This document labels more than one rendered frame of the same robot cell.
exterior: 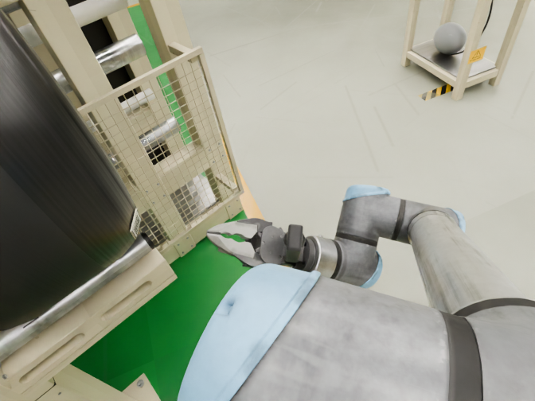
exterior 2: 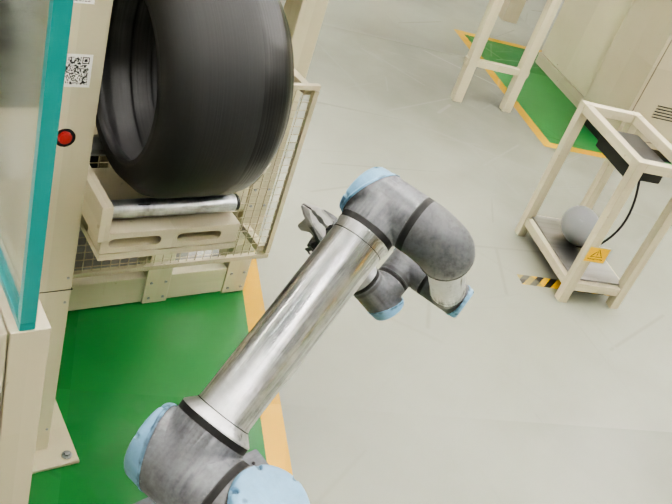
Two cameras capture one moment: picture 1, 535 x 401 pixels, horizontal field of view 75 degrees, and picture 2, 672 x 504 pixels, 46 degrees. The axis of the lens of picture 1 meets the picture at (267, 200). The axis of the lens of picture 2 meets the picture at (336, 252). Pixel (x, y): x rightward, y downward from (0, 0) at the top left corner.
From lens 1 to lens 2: 1.38 m
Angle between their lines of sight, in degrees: 17
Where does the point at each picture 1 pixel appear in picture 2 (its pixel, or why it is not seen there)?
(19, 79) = (289, 67)
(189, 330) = (125, 380)
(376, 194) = not seen: hidden behind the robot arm
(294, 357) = (391, 181)
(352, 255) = (385, 283)
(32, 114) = (286, 84)
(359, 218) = (401, 261)
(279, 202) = not seen: hidden behind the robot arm
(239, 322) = (379, 170)
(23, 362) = (120, 229)
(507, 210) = (553, 431)
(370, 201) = not seen: hidden behind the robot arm
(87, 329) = (165, 237)
